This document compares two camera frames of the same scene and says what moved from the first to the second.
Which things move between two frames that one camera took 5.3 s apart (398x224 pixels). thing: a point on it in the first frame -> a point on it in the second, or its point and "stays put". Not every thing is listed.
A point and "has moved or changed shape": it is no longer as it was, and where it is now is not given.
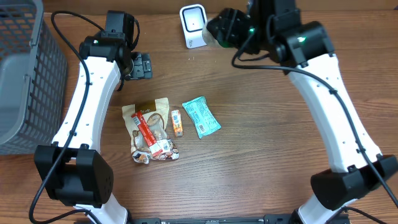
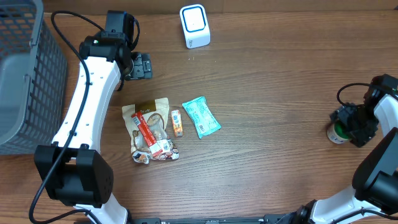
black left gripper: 142,66 stays put
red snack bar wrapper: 155,147 stays put
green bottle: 211,40 has moved or changed shape
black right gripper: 218,28 -> 347,117
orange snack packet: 177,123 stays put
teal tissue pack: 205,122 stays put
